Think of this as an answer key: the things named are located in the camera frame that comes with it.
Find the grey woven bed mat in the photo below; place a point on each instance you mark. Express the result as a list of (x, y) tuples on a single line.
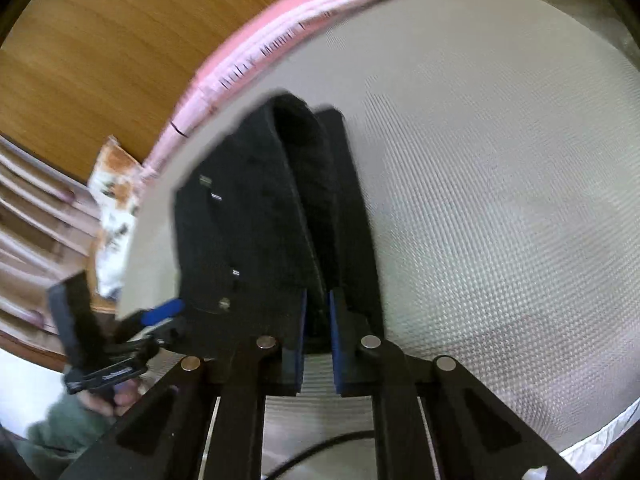
[(500, 210)]

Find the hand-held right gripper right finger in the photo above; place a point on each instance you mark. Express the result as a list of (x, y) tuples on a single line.
[(334, 345)]

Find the person's left forearm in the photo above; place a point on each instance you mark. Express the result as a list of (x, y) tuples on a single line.
[(65, 430)]

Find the black pants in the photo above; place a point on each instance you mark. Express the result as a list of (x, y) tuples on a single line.
[(240, 220)]

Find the spotted printed blanket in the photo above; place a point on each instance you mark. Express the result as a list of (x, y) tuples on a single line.
[(115, 210)]

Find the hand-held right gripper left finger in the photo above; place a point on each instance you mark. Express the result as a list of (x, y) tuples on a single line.
[(302, 340)]

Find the person's left hand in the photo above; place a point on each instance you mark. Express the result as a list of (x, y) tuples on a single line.
[(122, 397)]

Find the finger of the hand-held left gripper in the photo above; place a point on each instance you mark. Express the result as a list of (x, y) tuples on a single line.
[(172, 332), (162, 311)]

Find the wooden slatted shelf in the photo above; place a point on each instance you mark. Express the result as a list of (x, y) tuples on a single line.
[(30, 235)]

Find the pink striped bedsheet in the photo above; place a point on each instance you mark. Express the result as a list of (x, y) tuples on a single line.
[(250, 55)]

